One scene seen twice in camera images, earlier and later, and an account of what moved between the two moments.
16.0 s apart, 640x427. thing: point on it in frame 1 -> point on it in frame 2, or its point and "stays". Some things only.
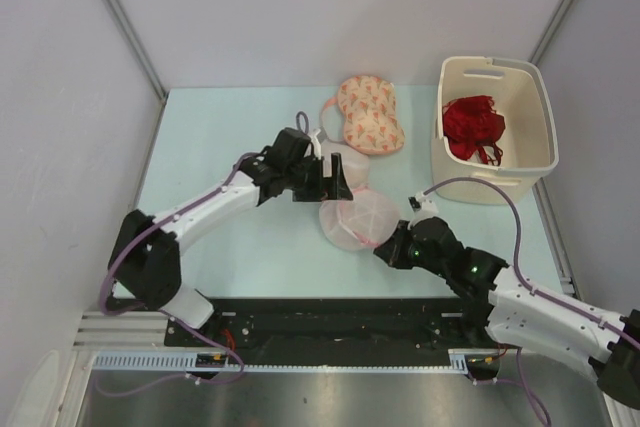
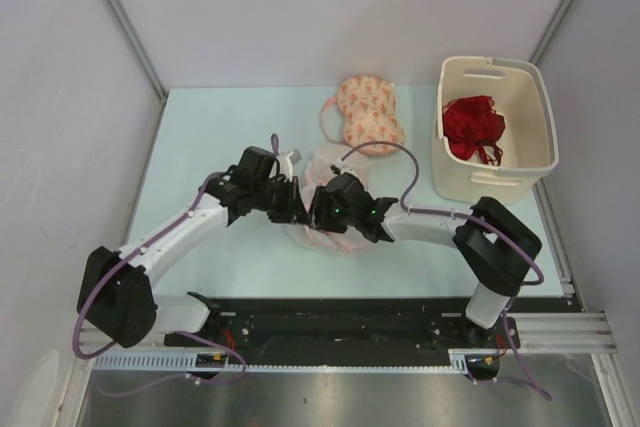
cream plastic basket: (494, 119) stays
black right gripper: (392, 250) -> (319, 213)
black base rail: (333, 324) stays
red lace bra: (472, 124) stays
